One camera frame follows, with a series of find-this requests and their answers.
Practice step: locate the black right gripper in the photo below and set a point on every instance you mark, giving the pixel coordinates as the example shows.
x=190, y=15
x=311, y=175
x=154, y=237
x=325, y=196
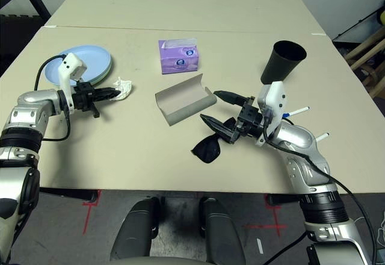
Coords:
x=251, y=117

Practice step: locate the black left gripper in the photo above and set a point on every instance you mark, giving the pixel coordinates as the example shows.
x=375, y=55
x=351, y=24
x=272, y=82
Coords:
x=82, y=96

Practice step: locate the white tissue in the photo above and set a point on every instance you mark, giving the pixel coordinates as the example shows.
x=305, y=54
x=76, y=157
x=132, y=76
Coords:
x=124, y=91

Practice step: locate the blue plastic plate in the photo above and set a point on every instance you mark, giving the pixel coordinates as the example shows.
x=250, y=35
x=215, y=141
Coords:
x=90, y=57

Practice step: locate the black sunglasses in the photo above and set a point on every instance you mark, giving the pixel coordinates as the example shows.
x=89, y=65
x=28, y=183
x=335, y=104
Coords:
x=207, y=152

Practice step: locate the grey glasses case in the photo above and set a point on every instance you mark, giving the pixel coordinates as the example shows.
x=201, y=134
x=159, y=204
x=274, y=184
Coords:
x=183, y=96

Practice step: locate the white marker with black cap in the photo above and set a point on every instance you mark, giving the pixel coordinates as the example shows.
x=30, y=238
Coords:
x=324, y=136

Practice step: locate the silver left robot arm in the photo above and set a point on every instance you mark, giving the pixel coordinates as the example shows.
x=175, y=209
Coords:
x=30, y=99

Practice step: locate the green plastic plate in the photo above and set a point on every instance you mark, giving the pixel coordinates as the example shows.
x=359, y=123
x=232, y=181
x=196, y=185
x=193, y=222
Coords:
x=107, y=71

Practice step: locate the black plastic cup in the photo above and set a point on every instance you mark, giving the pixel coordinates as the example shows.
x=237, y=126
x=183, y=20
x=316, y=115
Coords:
x=276, y=66

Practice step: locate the white marker with blue cap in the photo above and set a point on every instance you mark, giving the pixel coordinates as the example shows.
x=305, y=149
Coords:
x=297, y=111

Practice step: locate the purple tissue box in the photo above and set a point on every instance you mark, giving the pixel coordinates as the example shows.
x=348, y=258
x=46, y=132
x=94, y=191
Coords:
x=177, y=63

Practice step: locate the black table foot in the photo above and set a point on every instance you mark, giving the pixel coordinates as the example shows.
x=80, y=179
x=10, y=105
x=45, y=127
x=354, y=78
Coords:
x=279, y=200
x=90, y=197

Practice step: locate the black foam floor mats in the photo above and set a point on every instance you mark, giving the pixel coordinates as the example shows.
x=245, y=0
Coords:
x=18, y=30

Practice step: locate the grey right robot leg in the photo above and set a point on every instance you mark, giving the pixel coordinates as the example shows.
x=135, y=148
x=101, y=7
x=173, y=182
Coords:
x=222, y=232

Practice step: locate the grey robot leg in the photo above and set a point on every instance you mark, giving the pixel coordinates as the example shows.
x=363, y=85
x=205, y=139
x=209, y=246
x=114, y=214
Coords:
x=222, y=232
x=135, y=232

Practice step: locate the red floor tape cross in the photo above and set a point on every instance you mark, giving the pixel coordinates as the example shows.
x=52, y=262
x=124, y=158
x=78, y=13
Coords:
x=276, y=226
x=87, y=216

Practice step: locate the white floor tape strip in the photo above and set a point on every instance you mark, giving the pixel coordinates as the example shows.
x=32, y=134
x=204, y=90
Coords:
x=260, y=246

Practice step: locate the grey left robot leg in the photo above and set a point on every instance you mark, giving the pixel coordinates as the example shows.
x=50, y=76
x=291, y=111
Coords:
x=135, y=232

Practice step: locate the wooden rack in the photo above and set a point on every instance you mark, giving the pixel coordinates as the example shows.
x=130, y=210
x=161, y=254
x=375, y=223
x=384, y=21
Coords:
x=365, y=45

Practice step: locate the yellow-green cushion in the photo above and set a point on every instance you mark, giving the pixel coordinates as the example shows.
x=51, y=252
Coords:
x=383, y=16

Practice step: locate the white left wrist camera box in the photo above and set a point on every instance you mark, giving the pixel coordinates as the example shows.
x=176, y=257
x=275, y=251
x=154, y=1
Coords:
x=70, y=64

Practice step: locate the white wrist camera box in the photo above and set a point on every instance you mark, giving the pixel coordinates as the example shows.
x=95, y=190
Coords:
x=70, y=64
x=276, y=96

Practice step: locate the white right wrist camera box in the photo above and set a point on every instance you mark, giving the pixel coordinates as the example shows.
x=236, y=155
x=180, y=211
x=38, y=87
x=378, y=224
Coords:
x=276, y=96

